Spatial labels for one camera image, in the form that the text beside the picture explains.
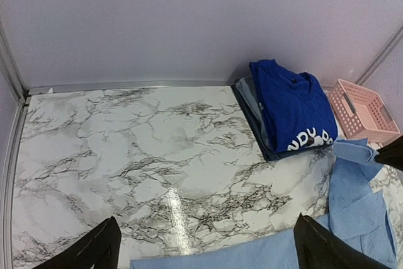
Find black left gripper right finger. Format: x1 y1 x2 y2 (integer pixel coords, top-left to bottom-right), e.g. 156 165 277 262
293 212 390 268

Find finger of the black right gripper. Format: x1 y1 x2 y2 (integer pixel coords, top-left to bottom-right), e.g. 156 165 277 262
375 136 403 168

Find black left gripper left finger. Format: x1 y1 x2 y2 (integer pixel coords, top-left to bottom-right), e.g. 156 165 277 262
35 216 122 269

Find light blue shirt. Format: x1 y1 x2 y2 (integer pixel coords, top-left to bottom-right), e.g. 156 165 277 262
130 139 397 268

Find royal blue printed t-shirt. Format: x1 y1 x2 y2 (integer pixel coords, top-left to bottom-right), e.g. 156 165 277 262
249 59 338 152

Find pink perforated plastic basket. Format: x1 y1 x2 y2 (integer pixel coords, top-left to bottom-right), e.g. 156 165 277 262
328 79 400 144

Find folded dark blue garment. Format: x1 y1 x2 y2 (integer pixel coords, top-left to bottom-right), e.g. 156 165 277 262
230 84 283 162

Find folded light blue jeans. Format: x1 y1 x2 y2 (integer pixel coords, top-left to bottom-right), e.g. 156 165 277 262
235 76 275 161

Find aluminium back table edge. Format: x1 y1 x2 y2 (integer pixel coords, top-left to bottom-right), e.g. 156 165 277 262
29 80 230 96

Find right aluminium corner post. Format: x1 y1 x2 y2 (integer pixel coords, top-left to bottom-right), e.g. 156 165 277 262
355 25 403 86

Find aluminium corner post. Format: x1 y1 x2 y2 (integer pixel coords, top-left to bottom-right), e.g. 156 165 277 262
0 18 31 106
355 25 403 86

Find left aluminium corner post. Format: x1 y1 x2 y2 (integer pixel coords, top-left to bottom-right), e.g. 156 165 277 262
0 18 31 106

